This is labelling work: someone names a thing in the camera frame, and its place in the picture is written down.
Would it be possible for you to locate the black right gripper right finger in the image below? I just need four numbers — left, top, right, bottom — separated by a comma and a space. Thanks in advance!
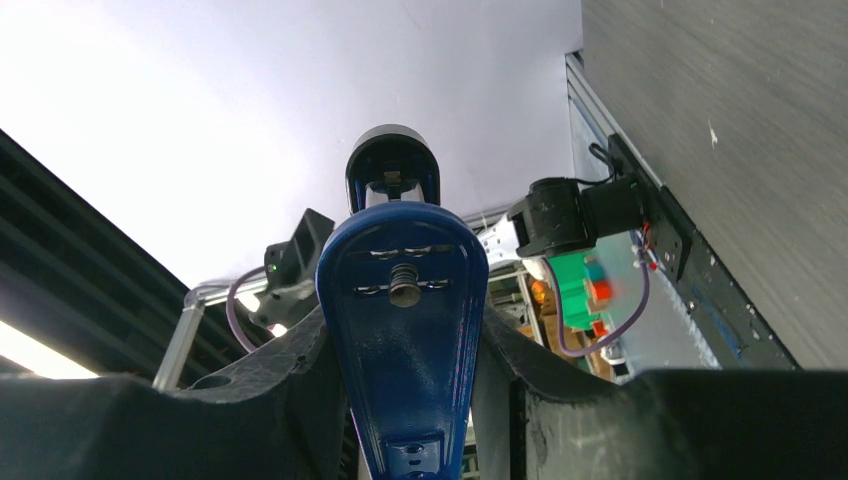
471, 308, 847, 479

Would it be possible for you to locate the blue stapler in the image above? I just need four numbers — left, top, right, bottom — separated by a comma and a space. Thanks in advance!
316, 124, 489, 479

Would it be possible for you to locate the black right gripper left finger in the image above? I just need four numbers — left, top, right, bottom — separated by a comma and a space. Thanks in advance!
1, 310, 349, 479

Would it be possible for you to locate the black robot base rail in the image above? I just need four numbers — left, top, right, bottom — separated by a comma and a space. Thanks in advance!
608, 134, 800, 371

